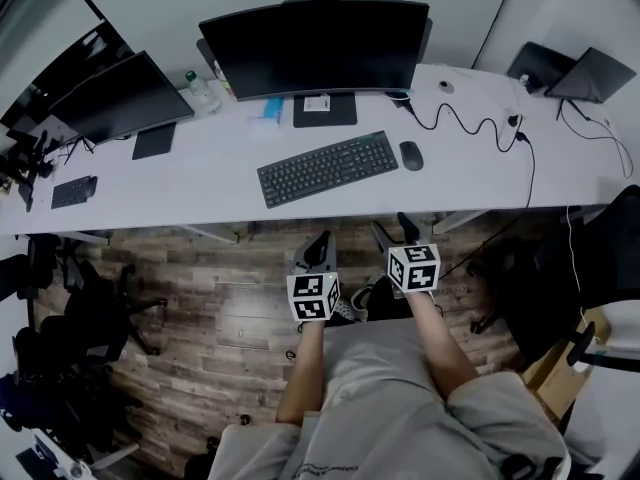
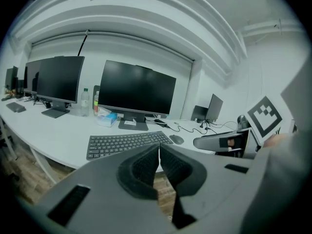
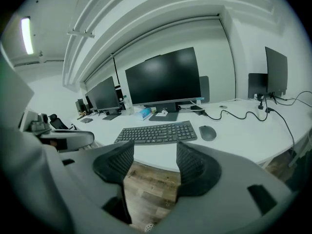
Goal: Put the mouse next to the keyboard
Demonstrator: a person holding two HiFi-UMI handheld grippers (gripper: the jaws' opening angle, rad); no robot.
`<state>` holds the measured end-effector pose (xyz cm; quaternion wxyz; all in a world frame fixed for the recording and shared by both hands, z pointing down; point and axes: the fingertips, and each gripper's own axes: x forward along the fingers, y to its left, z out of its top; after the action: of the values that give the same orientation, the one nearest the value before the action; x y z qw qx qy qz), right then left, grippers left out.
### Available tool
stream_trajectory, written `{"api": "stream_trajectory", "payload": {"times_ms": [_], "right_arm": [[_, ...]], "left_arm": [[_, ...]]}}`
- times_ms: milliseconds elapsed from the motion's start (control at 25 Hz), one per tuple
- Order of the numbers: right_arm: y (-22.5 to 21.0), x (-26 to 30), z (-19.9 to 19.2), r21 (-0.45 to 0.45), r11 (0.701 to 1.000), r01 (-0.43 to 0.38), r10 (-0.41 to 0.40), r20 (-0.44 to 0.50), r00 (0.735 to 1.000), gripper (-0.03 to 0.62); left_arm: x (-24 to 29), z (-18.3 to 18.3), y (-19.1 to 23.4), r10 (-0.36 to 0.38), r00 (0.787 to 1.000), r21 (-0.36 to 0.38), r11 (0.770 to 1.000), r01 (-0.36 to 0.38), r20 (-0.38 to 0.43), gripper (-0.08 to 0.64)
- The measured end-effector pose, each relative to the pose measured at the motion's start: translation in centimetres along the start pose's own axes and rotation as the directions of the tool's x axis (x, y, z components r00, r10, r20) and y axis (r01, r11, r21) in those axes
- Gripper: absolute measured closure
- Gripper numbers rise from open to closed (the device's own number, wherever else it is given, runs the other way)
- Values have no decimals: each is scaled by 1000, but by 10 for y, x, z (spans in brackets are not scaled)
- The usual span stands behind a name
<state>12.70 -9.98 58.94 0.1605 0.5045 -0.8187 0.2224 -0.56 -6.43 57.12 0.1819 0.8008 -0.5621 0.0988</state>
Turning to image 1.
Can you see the cardboard box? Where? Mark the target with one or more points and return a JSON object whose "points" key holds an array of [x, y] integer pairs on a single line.
{"points": [[555, 378]]}

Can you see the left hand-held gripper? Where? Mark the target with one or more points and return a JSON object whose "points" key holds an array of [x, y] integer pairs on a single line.
{"points": [[312, 293]]}

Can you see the black equipment pile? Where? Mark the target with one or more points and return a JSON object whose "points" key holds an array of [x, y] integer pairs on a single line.
{"points": [[25, 178]]}

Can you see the large black monitor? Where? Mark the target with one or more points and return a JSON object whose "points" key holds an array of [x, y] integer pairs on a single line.
{"points": [[310, 48]]}

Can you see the person's white left shoe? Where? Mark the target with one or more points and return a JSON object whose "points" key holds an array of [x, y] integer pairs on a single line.
{"points": [[345, 310]]}

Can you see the dark backpack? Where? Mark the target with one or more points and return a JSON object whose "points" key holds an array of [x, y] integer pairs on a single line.
{"points": [[12, 398]]}

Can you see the blue white tissue pack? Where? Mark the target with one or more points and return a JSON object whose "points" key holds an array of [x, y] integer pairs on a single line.
{"points": [[272, 110]]}

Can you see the person's black trousers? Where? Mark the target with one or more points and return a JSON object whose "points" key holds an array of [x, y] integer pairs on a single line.
{"points": [[385, 303]]}

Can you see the bottle with red green label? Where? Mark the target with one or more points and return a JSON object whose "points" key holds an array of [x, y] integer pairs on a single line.
{"points": [[222, 85]]}

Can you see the person's left forearm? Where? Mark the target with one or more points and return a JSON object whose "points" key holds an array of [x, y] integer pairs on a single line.
{"points": [[305, 373]]}

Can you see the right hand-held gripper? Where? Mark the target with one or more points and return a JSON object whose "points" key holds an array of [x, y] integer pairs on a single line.
{"points": [[415, 268]]}

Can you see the black power adapter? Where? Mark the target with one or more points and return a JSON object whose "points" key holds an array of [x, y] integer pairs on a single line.
{"points": [[402, 100]]}

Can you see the clear bottle with green cap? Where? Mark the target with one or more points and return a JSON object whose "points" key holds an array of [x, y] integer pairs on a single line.
{"points": [[202, 93]]}

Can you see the small black keypad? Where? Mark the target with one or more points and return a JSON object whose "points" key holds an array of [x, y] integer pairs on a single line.
{"points": [[67, 194]]}

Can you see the black laptop at right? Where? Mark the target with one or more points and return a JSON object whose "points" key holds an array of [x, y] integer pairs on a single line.
{"points": [[595, 75]]}

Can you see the person's right forearm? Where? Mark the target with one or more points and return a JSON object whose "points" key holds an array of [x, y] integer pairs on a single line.
{"points": [[440, 343]]}

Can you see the black glossy monitor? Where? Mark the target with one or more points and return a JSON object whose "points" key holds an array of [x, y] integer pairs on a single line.
{"points": [[65, 68]]}

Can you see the black computer mouse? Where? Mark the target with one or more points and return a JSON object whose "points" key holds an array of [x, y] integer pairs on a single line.
{"points": [[411, 156]]}

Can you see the person's grey shirt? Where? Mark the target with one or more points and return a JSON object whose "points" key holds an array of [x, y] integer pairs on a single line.
{"points": [[380, 393]]}

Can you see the small grey round puck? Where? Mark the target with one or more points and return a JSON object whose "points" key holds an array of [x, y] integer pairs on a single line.
{"points": [[446, 87]]}

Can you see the black office chair with headrest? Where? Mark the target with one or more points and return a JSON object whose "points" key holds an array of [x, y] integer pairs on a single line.
{"points": [[25, 275]]}

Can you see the black monitor with grey stand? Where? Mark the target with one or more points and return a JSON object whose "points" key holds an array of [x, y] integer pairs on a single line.
{"points": [[120, 98]]}

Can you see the black full-size keyboard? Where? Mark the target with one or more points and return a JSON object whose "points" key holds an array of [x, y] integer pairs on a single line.
{"points": [[325, 168]]}

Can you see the white desk leg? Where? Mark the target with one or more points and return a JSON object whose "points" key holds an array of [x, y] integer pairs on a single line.
{"points": [[210, 233], [460, 222], [90, 238]]}

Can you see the black mesh office chair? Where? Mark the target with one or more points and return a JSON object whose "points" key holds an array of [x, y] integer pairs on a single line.
{"points": [[540, 293]]}

